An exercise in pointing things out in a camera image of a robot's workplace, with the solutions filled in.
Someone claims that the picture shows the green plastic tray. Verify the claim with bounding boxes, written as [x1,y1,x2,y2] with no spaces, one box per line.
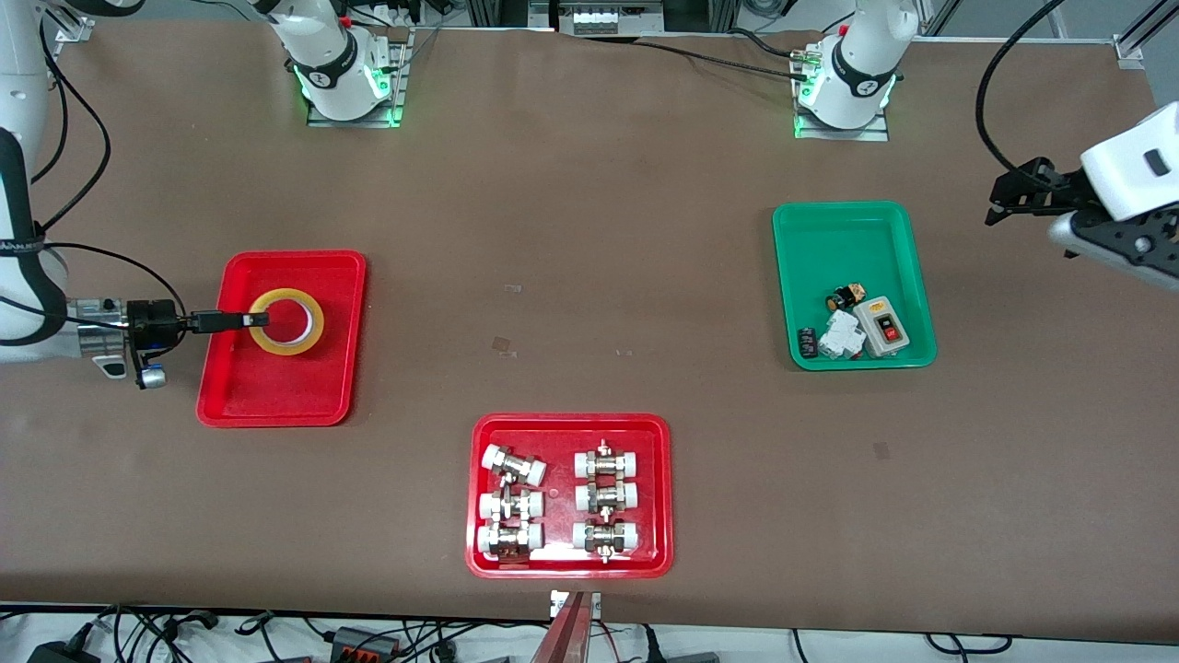
[772,201,939,372]

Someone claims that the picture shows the thin black table cable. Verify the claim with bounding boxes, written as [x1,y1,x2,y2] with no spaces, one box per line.
[636,41,804,78]

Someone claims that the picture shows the red metal camera pole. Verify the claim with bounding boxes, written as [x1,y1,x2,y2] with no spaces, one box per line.
[530,589,604,663]

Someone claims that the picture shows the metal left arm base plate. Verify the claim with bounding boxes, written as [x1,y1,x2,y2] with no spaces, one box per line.
[790,46,893,143]

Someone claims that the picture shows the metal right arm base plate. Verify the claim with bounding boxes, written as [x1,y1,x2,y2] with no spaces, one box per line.
[307,28,408,128]

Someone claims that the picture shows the yellowish clear packing tape roll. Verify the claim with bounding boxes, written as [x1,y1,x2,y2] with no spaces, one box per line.
[249,288,325,356]

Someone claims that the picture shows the black orange power brick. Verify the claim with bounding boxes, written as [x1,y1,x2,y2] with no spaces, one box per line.
[330,626,403,660]

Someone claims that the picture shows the metal pipe fitting white caps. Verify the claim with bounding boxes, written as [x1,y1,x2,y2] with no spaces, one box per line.
[482,445,548,487]
[575,481,640,515]
[478,489,545,522]
[574,439,641,480]
[476,521,544,561]
[572,519,641,564]

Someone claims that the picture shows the aluminium frame rail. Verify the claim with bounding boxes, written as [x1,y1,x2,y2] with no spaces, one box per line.
[53,0,95,43]
[1113,0,1179,70]

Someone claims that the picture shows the white circuit breaker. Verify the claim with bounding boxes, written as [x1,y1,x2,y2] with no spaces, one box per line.
[818,309,867,361]

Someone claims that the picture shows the black power adapter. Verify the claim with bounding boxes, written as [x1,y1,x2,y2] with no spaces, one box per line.
[26,640,98,663]

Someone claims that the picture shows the grey on-off switch box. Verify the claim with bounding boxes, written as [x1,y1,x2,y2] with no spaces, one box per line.
[853,296,912,358]

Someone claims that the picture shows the red plastic tray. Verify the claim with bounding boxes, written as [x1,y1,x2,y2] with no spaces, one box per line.
[465,413,674,580]
[196,250,368,429]

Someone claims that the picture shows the grey power strip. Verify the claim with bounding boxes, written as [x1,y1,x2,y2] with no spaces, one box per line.
[530,0,666,36]

